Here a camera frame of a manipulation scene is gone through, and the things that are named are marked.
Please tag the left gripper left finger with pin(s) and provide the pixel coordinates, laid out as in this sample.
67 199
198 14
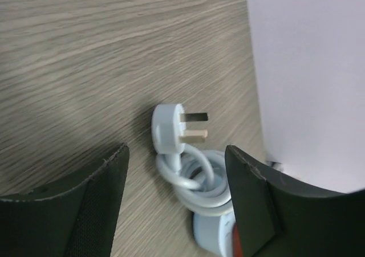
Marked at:
75 215

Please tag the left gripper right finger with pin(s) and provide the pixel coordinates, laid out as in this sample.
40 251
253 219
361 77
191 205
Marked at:
278 215

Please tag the dark red cube adapter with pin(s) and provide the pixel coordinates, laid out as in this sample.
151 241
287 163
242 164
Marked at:
237 249

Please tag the round blue socket base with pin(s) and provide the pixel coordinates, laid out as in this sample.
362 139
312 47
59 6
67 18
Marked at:
215 234

